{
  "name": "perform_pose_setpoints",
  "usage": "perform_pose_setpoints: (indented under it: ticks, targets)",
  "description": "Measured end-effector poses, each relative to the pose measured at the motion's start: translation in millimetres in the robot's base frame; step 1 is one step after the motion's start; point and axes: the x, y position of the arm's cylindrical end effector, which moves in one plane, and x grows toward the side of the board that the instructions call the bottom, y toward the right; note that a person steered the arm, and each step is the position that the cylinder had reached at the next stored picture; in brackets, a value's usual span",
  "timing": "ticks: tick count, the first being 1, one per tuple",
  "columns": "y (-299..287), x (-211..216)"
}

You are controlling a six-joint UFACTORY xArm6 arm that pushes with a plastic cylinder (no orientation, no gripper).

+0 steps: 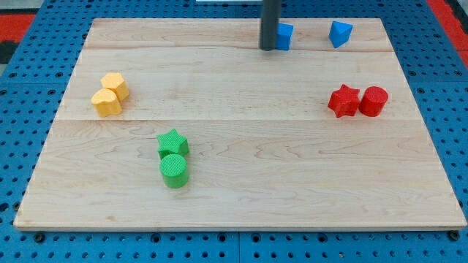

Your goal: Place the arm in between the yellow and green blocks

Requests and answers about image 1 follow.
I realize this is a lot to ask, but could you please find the light wooden board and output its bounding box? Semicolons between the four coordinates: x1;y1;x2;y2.
14;18;467;232

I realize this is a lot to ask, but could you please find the green star block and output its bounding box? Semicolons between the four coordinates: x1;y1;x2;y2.
156;129;189;159

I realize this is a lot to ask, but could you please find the green cylinder block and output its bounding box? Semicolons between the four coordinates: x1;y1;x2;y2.
159;154;189;188

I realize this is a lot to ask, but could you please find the blue cube block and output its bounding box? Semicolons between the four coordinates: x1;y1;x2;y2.
275;23;294;50

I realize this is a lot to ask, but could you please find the red star block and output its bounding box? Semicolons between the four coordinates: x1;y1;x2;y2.
328;84;360;118

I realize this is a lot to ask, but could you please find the yellow hexagon block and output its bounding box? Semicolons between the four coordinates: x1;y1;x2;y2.
100;72;129;102

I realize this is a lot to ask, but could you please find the yellow heart block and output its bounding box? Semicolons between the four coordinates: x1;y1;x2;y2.
91;88;122;117

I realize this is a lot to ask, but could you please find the red cylinder block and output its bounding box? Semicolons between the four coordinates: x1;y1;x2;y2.
359;86;388;117

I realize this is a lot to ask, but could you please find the blue triangular block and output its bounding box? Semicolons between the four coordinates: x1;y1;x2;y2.
328;21;353;48

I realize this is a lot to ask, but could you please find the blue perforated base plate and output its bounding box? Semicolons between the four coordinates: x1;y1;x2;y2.
1;0;467;262

